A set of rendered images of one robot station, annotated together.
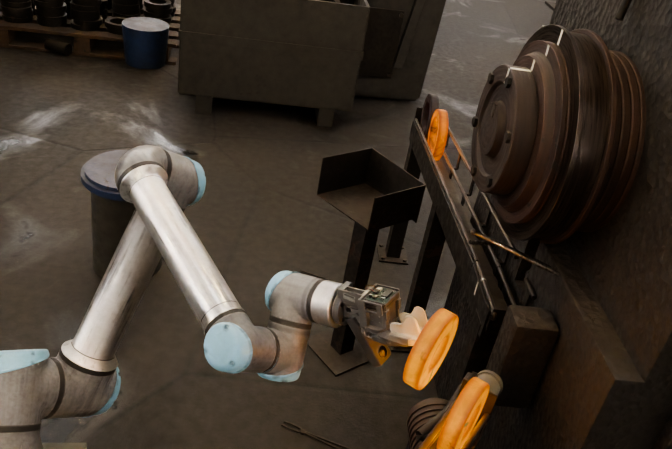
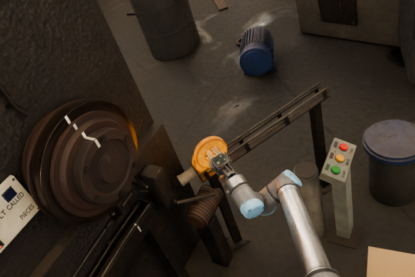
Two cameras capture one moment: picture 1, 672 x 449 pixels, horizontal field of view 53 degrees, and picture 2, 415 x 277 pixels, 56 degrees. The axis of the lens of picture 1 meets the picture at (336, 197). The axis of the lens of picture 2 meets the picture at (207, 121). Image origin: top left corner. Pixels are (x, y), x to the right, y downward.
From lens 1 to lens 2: 2.02 m
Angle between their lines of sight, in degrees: 99
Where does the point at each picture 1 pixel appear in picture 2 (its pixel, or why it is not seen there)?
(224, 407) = not seen: outside the picture
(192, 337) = not seen: outside the picture
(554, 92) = (100, 117)
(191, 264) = (300, 207)
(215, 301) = (292, 189)
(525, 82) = (100, 131)
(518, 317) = (157, 170)
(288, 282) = (252, 195)
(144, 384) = not seen: outside the picture
